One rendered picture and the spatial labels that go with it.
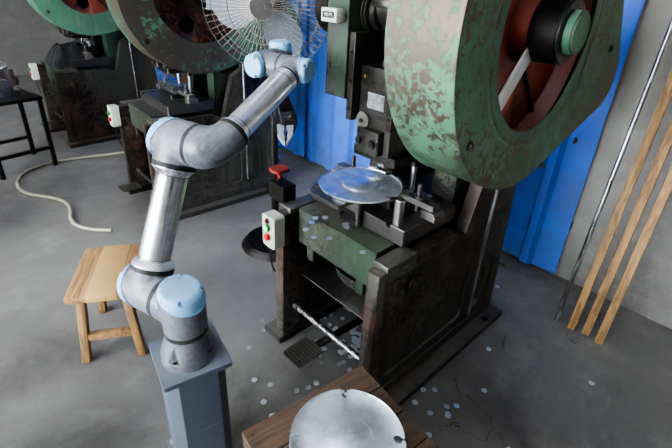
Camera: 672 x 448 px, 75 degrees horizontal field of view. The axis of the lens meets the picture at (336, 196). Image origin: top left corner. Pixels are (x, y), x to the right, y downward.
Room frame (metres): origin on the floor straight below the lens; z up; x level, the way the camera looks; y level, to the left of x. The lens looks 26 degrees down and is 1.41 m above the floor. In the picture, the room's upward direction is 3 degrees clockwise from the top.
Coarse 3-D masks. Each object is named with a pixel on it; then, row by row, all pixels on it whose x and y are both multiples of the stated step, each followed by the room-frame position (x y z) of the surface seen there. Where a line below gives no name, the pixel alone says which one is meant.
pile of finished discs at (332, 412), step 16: (320, 400) 0.82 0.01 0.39; (336, 400) 0.82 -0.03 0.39; (352, 400) 0.82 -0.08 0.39; (368, 400) 0.83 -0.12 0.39; (304, 416) 0.77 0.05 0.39; (320, 416) 0.77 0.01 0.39; (336, 416) 0.77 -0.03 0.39; (352, 416) 0.77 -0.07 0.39; (368, 416) 0.78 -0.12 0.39; (384, 416) 0.78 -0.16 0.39; (304, 432) 0.72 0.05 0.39; (320, 432) 0.72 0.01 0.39; (336, 432) 0.72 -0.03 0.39; (352, 432) 0.72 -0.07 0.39; (368, 432) 0.73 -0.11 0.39; (384, 432) 0.73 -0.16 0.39; (400, 432) 0.74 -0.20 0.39
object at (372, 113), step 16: (368, 64) 1.47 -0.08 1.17; (368, 80) 1.43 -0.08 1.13; (384, 80) 1.39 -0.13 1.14; (368, 96) 1.43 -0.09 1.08; (384, 96) 1.38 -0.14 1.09; (368, 112) 1.43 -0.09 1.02; (384, 112) 1.38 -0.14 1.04; (368, 128) 1.40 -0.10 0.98; (368, 144) 1.36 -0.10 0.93; (384, 144) 1.37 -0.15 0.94; (400, 144) 1.39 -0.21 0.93
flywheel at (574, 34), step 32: (512, 0) 1.12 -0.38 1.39; (544, 0) 1.11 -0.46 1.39; (576, 0) 1.09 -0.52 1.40; (512, 32) 1.12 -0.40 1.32; (544, 32) 1.07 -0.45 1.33; (576, 32) 1.06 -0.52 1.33; (512, 64) 1.17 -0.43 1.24; (544, 64) 1.31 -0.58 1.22; (576, 64) 1.36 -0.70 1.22; (512, 96) 1.20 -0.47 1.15; (544, 96) 1.32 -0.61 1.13; (512, 128) 1.23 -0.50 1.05
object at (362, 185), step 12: (348, 168) 1.51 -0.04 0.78; (360, 168) 1.52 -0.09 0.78; (372, 168) 1.51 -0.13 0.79; (324, 180) 1.39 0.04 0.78; (336, 180) 1.40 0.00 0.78; (348, 180) 1.39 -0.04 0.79; (360, 180) 1.40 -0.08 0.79; (372, 180) 1.40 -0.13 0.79; (384, 180) 1.42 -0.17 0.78; (396, 180) 1.43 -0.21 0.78; (324, 192) 1.30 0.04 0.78; (336, 192) 1.30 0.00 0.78; (348, 192) 1.31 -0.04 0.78; (360, 192) 1.31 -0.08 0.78; (372, 192) 1.32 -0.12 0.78; (384, 192) 1.32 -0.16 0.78; (396, 192) 1.33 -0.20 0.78
